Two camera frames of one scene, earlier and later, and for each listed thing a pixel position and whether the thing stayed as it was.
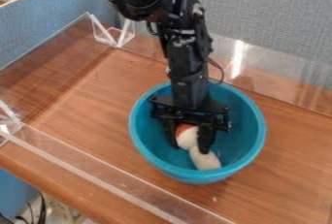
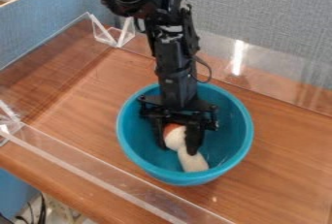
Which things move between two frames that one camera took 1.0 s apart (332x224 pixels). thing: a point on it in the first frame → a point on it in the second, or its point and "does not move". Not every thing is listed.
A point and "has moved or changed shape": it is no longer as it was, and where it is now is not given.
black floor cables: x=42 y=213 does not move
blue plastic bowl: x=235 y=146 has moved or changed shape
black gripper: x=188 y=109 → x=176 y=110
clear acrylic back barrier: x=273 y=51 does not move
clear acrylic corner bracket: x=112 y=36 does not move
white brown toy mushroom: x=186 y=140 has moved or changed shape
